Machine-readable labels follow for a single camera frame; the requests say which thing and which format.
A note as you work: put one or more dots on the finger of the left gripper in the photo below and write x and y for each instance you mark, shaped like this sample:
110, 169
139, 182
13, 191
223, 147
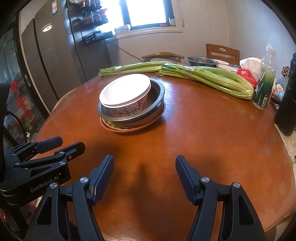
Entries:
67, 153
28, 150

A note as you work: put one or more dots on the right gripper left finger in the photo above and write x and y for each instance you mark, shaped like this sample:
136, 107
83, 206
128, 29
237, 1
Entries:
65, 212

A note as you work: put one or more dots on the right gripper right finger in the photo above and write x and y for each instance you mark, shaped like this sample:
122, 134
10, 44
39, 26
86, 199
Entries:
239, 219

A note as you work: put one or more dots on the yellow shell-shaped plate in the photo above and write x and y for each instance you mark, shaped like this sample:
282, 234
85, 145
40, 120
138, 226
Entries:
112, 125

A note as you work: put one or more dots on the large red paper bowl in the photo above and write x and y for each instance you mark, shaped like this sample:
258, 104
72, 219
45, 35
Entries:
126, 110

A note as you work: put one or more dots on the small red paper bowl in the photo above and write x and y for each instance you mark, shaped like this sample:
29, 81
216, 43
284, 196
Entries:
124, 89

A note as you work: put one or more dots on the pink plastic plate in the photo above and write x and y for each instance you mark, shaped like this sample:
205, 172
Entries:
141, 124

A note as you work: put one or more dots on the large steel bowl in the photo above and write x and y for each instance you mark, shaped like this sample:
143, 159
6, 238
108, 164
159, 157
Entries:
155, 100

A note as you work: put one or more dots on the printed paper sheet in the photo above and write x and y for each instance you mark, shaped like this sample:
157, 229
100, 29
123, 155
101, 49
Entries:
290, 144

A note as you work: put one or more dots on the grey refrigerator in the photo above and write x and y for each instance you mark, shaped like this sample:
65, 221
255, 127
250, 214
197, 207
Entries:
55, 62

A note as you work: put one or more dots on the black thermos flask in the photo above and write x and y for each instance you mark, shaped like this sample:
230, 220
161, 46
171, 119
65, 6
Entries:
285, 117

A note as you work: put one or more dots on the long celery bunch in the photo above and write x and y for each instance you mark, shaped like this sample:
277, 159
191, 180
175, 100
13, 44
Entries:
143, 67

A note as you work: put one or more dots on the green label plastic bottle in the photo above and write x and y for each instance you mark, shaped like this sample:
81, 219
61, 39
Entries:
262, 92

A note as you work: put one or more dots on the curved wooden armchair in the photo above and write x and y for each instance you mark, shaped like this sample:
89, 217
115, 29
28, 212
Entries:
163, 55

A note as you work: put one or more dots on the small white bottle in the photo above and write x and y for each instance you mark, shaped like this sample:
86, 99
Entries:
277, 92

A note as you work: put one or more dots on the thick celery bunch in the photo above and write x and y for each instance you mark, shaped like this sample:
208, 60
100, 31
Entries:
219, 79

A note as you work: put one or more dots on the magnetic spice rack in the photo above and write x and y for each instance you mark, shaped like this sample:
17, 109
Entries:
85, 19

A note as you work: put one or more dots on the window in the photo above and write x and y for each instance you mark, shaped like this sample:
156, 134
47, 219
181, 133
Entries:
134, 18

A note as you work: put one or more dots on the red tissue pack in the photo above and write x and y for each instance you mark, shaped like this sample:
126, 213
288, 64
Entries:
250, 69

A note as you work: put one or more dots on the white ceramic food bowl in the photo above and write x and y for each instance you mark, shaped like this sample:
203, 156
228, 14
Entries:
225, 65

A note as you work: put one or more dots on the small steel bowl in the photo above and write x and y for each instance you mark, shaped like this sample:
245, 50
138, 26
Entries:
201, 61

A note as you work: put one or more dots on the wooden chair with slats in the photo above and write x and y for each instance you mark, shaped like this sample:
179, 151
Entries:
219, 52

